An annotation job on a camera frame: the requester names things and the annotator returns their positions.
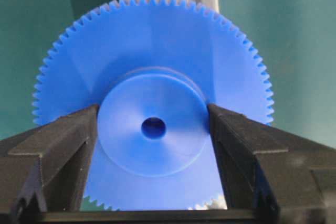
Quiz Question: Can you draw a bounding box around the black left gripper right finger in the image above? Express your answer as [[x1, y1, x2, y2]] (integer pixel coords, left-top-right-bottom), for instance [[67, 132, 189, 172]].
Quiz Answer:
[[207, 104, 335, 223]]

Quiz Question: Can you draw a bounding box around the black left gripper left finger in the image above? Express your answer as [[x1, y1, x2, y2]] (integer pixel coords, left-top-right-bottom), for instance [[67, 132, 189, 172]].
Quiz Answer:
[[1, 105, 99, 223]]

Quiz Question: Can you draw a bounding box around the large blue plastic gear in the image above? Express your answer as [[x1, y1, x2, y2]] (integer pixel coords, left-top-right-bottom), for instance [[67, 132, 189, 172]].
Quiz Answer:
[[33, 0, 273, 210]]

